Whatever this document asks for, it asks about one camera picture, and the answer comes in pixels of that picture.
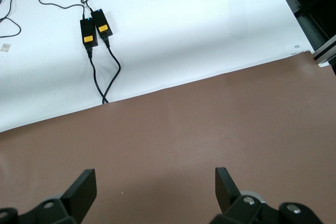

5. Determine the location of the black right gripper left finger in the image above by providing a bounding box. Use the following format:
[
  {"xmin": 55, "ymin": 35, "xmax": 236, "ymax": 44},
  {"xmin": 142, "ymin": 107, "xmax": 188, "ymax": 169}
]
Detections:
[{"xmin": 0, "ymin": 168, "xmax": 97, "ymax": 224}]

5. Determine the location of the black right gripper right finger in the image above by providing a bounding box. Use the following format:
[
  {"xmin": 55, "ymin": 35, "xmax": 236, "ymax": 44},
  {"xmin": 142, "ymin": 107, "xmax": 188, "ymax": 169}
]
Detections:
[{"xmin": 209, "ymin": 167, "xmax": 323, "ymax": 224}]

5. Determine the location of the brown table mat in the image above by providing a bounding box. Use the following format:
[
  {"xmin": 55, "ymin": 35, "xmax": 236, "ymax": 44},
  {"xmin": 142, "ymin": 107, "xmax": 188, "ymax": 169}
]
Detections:
[{"xmin": 0, "ymin": 50, "xmax": 336, "ymax": 224}]

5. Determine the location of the white paper sheet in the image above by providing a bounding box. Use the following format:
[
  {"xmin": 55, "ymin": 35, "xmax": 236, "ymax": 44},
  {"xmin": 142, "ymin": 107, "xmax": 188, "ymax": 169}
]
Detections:
[{"xmin": 0, "ymin": 0, "xmax": 312, "ymax": 133}]

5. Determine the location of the black power adapter yellow label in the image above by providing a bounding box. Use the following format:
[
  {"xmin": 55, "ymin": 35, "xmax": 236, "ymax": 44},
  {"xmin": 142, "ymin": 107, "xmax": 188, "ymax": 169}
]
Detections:
[
  {"xmin": 79, "ymin": 17, "xmax": 99, "ymax": 49},
  {"xmin": 90, "ymin": 8, "xmax": 114, "ymax": 38}
]

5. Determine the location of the aluminium profile beam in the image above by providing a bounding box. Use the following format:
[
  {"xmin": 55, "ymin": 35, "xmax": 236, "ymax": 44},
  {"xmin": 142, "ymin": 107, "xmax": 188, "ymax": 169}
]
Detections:
[{"xmin": 311, "ymin": 34, "xmax": 336, "ymax": 68}]

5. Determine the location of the thick black power cable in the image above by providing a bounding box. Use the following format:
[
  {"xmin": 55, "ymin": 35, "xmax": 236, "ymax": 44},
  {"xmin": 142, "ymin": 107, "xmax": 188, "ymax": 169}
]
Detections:
[
  {"xmin": 83, "ymin": 44, "xmax": 110, "ymax": 104},
  {"xmin": 101, "ymin": 35, "xmax": 122, "ymax": 104}
]

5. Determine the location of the thin black device cable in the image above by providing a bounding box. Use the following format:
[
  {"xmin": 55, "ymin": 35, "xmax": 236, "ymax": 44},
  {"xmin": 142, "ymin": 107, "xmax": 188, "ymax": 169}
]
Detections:
[{"xmin": 0, "ymin": 0, "xmax": 22, "ymax": 38}]

